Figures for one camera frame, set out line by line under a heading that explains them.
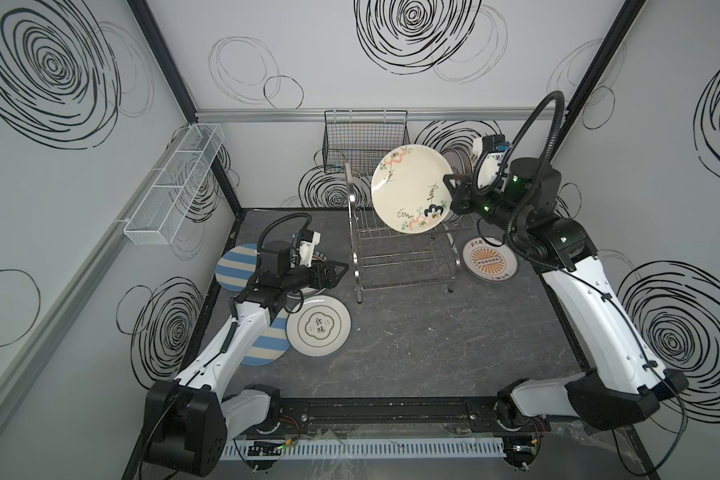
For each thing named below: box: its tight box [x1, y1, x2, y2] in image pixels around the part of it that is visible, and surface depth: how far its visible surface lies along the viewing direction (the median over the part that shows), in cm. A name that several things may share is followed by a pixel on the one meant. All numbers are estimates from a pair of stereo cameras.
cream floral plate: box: [370, 144, 453, 234], surface depth 67 cm
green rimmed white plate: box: [310, 259, 339, 291], surface depth 71 cm
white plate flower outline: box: [286, 295, 352, 358], surface depth 90 cm
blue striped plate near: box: [242, 308, 290, 367], surface depth 84 cm
